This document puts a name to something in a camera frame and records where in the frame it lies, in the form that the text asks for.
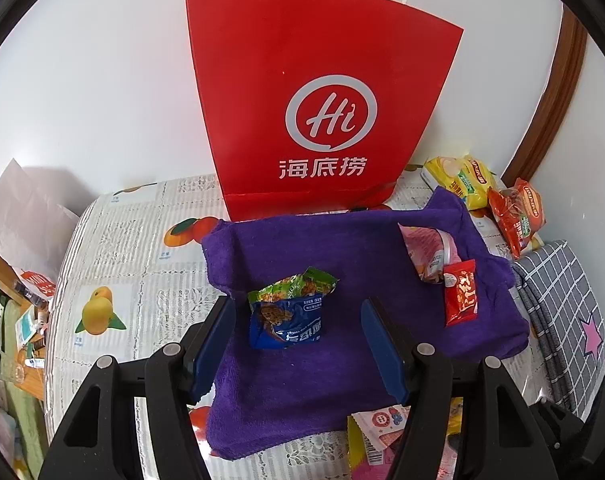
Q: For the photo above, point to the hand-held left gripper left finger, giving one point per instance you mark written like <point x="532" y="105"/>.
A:
<point x="212" y="350"/>

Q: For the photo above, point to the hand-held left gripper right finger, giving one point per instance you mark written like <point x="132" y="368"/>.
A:
<point x="382" y="355"/>

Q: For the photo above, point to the pile of mixed snack packets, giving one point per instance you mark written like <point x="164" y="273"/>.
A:
<point x="377" y="425"/>

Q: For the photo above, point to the blue cookie packet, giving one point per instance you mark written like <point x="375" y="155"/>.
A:
<point x="287" y="325"/>

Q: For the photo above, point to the small red packet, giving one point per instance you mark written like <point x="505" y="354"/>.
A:
<point x="460" y="295"/>

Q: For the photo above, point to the green nut packet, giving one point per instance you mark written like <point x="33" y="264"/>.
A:
<point x="302" y="287"/>

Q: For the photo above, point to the large pink torn packet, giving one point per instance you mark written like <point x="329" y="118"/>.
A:
<point x="422" y="250"/>

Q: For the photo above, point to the purple towel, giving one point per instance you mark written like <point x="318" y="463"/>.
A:
<point x="342" y="245"/>

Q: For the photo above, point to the fruit print tablecloth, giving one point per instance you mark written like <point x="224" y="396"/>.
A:
<point x="122" y="260"/>

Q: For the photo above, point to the grey checked cloth pink star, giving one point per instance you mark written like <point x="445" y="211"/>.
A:
<point x="562" y="300"/>

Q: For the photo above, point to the yellow chips bag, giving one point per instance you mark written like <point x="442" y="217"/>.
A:
<point x="457" y="180"/>

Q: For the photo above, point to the orange-red chips bag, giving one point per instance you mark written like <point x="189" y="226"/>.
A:
<point x="517" y="215"/>

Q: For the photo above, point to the red paper bag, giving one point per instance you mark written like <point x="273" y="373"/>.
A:
<point x="262" y="85"/>

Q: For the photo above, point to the brown wooden door frame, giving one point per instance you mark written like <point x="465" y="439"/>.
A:
<point x="552" y="95"/>

